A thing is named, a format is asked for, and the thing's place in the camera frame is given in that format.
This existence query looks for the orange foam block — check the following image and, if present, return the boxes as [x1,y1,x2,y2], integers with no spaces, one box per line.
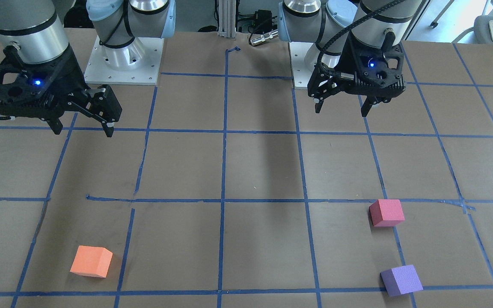
[70,245,113,278]

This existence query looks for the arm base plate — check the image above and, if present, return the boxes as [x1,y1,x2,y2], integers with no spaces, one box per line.
[84,37,164,86]
[289,41,319,90]

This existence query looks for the purple foam block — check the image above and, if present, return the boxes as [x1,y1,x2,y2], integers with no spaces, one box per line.
[381,264,423,296]

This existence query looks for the aluminium frame post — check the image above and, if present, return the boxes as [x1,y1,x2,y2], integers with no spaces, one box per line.
[217,0,237,39]

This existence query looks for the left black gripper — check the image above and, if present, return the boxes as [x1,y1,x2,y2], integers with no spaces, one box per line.
[308,33,406,118]

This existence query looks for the red foam block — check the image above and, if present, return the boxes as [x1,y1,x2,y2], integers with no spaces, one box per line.
[368,199,405,227]

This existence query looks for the black power adapter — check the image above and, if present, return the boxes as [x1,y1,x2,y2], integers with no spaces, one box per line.
[252,9,272,32]

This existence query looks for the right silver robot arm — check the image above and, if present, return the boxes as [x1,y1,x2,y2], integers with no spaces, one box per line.
[0,0,176,138]

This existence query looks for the silver metal connector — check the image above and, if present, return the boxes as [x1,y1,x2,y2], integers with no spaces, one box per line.
[249,30,279,47]

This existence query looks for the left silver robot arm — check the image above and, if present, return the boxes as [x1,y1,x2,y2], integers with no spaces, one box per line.
[278,0,421,117]

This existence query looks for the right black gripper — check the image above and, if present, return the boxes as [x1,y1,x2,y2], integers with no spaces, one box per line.
[0,45,122,138]

